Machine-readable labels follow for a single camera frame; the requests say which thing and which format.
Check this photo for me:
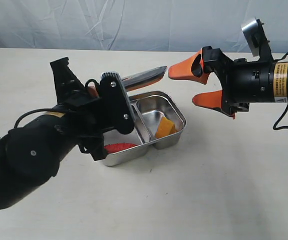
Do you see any red toy sausage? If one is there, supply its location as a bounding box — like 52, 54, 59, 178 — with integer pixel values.
104, 142, 137, 154

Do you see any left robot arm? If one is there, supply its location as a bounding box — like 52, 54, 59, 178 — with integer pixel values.
0, 57, 108, 210

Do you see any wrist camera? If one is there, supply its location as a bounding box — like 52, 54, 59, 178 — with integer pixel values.
241, 17, 264, 57
99, 71, 135, 135

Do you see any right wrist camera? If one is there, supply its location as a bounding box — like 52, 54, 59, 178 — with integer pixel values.
241, 17, 264, 57

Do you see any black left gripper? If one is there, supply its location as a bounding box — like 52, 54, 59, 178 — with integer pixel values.
33, 57, 109, 162

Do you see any dark transparent lunch box lid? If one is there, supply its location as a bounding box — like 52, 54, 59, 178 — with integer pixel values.
122, 66, 167, 92

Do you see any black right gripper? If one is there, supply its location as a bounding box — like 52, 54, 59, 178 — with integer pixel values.
168, 46, 273, 119

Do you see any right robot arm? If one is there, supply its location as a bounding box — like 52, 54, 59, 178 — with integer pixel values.
168, 46, 288, 118

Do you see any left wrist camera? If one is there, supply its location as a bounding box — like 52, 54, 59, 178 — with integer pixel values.
99, 71, 135, 135

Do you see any steel two-compartment lunch box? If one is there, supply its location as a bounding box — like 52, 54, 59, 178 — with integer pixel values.
101, 91, 186, 167

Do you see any light blue backdrop cloth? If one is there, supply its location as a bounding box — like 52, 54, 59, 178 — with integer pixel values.
0, 0, 288, 53

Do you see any yellow toy cheese wedge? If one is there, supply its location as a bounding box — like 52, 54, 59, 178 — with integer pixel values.
155, 116, 177, 139

